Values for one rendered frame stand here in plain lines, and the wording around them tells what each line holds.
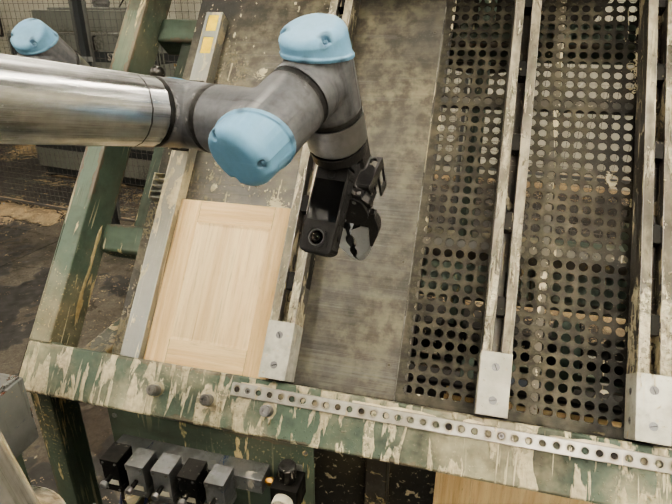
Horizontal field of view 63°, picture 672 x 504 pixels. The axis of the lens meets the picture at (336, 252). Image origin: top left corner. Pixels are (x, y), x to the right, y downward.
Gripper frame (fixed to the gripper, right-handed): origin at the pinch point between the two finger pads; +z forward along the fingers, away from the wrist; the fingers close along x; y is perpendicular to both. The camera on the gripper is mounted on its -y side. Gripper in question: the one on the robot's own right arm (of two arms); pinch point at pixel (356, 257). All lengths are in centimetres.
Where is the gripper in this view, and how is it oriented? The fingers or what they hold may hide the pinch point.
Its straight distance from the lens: 81.9
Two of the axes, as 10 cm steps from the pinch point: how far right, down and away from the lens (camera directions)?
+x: -9.2, -1.6, 3.6
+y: 3.5, -7.5, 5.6
